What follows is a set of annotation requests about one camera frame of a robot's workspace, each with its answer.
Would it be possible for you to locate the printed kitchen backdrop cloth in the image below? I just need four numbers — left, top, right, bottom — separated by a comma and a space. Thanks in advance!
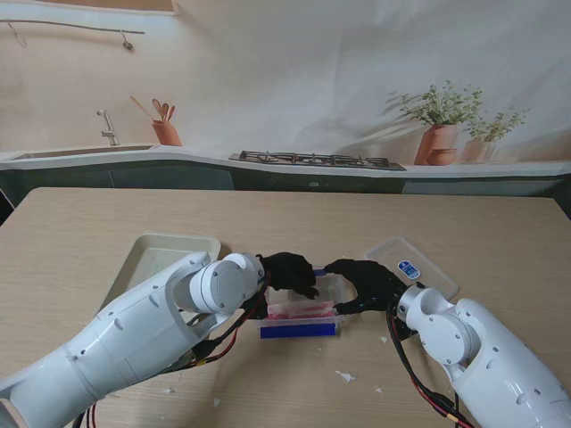
0, 0, 571, 197

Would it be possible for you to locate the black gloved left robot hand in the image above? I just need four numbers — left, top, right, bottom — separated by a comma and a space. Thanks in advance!
262, 251, 320, 300

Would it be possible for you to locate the clear container with blue clips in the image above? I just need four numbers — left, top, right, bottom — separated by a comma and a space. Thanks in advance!
256, 265, 358, 341

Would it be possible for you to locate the red black left arm cable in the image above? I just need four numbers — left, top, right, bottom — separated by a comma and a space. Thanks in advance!
70, 274, 273, 428

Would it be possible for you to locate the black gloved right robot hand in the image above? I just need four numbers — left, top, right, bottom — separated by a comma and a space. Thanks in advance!
323, 258, 405, 316

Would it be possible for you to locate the pink bacon slab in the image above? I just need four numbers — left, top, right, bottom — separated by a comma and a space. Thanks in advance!
266, 300, 336, 320

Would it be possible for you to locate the red black arm cable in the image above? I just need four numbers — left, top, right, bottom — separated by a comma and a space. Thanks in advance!
70, 274, 273, 428
385, 302, 469, 428

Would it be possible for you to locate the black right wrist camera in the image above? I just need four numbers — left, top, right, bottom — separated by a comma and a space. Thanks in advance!
396, 319, 421, 343

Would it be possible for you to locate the red black right arm cable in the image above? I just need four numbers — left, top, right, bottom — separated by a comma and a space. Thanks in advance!
385, 302, 469, 428

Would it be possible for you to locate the clear lid with blue label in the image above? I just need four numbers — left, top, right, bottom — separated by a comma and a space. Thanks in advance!
364, 235, 460, 300

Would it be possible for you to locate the cream rectangular tray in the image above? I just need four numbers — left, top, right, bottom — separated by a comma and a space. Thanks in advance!
103, 232, 223, 309

